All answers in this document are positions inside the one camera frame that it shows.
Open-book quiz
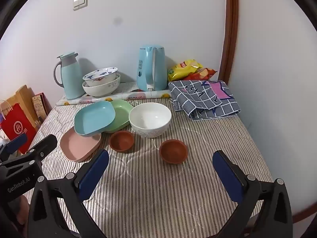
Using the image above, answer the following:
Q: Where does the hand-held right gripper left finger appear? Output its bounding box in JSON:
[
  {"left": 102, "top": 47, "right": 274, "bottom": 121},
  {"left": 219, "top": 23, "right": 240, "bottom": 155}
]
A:
[{"left": 27, "top": 149, "right": 110, "bottom": 238}]

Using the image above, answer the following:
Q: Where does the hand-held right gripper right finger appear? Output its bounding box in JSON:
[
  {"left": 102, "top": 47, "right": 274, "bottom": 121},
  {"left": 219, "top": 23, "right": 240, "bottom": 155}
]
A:
[{"left": 212, "top": 150, "right": 294, "bottom": 238}]

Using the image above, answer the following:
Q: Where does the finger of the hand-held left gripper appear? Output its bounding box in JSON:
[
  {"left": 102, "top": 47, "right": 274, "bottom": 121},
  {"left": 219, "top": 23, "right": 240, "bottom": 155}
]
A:
[
  {"left": 0, "top": 134, "right": 58, "bottom": 169},
  {"left": 0, "top": 132, "right": 28, "bottom": 160}
]

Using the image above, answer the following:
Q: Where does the pink square plate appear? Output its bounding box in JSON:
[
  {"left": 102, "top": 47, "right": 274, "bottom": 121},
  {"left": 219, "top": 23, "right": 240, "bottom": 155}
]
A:
[{"left": 60, "top": 126, "right": 102, "bottom": 162}]

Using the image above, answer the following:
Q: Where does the small brown bowl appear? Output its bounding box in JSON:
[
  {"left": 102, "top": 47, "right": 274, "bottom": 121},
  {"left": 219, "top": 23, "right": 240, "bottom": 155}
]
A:
[
  {"left": 159, "top": 139, "right": 188, "bottom": 164},
  {"left": 109, "top": 130, "right": 135, "bottom": 152}
]

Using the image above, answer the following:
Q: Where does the blue square plate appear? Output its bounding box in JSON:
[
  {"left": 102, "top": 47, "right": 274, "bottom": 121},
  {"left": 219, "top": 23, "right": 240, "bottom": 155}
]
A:
[{"left": 74, "top": 101, "right": 116, "bottom": 137}]

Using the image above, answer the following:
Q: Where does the green square plate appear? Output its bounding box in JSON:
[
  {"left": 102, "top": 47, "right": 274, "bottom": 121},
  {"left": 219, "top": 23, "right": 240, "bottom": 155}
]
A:
[{"left": 104, "top": 99, "right": 135, "bottom": 133}]

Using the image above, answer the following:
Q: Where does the white embossed bowl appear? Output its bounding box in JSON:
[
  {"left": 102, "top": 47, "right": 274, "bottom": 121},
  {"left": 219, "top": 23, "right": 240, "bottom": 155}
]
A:
[{"left": 129, "top": 102, "right": 172, "bottom": 138}]

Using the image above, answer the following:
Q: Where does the patterned red book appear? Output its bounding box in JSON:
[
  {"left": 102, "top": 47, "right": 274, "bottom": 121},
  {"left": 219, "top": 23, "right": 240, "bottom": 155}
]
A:
[{"left": 31, "top": 92, "right": 48, "bottom": 123}]

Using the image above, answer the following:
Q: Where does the striped quilted blanket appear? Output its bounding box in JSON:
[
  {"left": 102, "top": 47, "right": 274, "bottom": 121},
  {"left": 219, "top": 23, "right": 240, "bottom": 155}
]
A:
[{"left": 23, "top": 98, "right": 274, "bottom": 238}]

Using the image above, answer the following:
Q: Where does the light blue thermos jug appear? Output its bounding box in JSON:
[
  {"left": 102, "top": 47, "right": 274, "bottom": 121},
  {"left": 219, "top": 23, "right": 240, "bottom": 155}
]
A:
[{"left": 54, "top": 52, "right": 86, "bottom": 100}]

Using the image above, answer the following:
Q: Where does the large white porcelain bowl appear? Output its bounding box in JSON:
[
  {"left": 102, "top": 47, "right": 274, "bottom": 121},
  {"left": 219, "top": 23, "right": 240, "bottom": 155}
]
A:
[{"left": 82, "top": 74, "right": 121, "bottom": 97}]

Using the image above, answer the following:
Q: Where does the grey checked cloth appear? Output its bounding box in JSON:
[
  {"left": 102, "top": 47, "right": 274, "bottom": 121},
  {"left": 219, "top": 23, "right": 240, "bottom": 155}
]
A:
[{"left": 168, "top": 80, "right": 241, "bottom": 121}]

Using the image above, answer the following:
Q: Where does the blue patterned porcelain bowl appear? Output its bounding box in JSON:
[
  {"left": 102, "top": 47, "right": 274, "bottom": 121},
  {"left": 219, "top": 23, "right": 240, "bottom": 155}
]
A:
[{"left": 82, "top": 67, "right": 118, "bottom": 88}]

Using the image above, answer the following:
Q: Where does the red chips bag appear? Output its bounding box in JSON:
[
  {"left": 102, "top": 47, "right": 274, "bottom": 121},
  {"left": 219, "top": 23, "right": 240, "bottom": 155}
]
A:
[{"left": 184, "top": 68, "right": 218, "bottom": 81}]

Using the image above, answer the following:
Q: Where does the light blue tissue box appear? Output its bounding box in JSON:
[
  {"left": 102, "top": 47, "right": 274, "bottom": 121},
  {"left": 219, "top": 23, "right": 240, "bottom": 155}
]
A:
[{"left": 136, "top": 45, "right": 168, "bottom": 92}]

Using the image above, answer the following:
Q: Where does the yellow chips bag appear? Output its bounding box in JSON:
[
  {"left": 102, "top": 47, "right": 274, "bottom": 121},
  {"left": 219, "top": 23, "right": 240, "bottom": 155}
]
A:
[{"left": 168, "top": 59, "right": 203, "bottom": 82}]

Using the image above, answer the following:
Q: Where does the brown wooden door frame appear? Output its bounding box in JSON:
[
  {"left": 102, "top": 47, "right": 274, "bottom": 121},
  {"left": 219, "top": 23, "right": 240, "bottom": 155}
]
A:
[{"left": 219, "top": 0, "right": 239, "bottom": 85}]

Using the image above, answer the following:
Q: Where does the white light switch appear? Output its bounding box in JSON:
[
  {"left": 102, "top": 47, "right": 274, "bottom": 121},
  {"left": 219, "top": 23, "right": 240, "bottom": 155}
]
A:
[{"left": 73, "top": 0, "right": 88, "bottom": 11}]

